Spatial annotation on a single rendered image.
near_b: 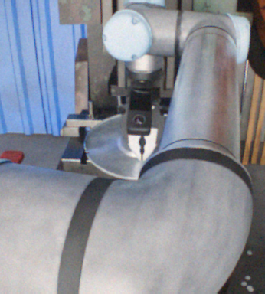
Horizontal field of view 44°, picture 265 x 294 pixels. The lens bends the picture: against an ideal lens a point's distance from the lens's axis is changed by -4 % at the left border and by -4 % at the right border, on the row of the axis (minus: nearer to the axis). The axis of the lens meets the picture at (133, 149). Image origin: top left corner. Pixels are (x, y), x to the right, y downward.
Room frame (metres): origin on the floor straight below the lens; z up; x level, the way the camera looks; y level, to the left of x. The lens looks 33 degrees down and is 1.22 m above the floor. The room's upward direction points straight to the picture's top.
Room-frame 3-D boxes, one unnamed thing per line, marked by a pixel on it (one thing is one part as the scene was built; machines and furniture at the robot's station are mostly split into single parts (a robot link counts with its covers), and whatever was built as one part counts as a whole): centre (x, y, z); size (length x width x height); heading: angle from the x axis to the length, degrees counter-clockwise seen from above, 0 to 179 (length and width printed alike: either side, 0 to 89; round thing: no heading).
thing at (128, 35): (0.54, -0.01, 1.09); 0.11 x 0.11 x 0.08; 77
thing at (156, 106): (0.65, -0.02, 0.94); 0.09 x 0.08 x 0.12; 176
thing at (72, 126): (0.89, 0.13, 0.76); 0.17 x 0.06 x 0.10; 86
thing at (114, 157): (0.70, -0.03, 0.79); 0.29 x 0.29 x 0.01
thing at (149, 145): (0.65, -0.04, 0.83); 0.06 x 0.03 x 0.09; 176
